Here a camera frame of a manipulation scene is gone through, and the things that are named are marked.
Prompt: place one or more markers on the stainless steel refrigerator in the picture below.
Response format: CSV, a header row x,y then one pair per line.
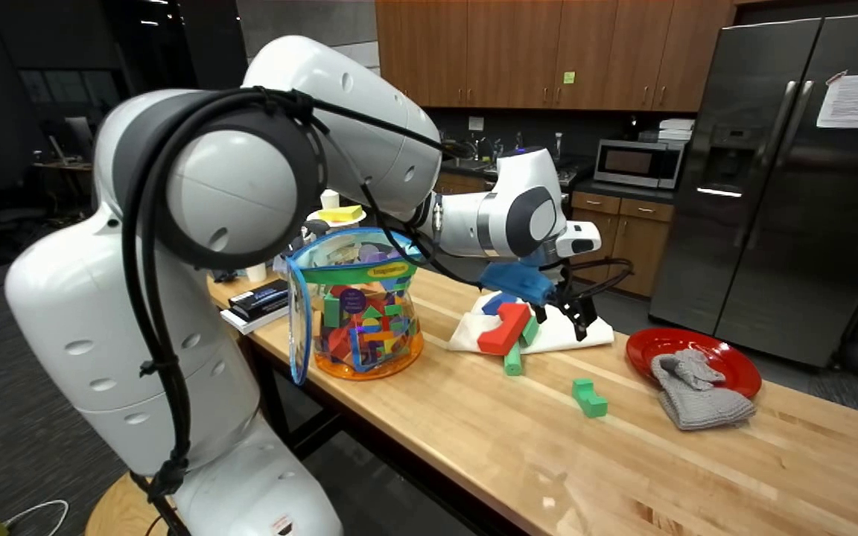
x,y
765,239

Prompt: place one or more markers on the white paper sheet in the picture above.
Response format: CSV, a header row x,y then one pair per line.
x,y
556,330

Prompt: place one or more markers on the blue block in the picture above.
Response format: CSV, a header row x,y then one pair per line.
x,y
496,300

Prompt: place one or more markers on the microwave oven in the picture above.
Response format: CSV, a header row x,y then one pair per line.
x,y
644,165

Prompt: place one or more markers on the black book on table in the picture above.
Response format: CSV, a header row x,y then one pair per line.
x,y
258,306

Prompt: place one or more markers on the clear bag of blocks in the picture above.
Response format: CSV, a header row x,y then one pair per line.
x,y
349,309

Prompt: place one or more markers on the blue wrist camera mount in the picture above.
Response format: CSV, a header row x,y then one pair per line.
x,y
520,278

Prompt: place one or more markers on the red plate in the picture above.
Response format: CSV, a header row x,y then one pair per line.
x,y
735,363

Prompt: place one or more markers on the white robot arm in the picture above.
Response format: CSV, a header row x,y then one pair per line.
x,y
199,180

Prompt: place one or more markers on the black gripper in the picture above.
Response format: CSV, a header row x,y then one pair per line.
x,y
580,306

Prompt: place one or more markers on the green block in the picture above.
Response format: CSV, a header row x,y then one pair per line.
x,y
589,396
514,358

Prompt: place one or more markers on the grey cloth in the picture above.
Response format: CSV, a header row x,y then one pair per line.
x,y
696,396

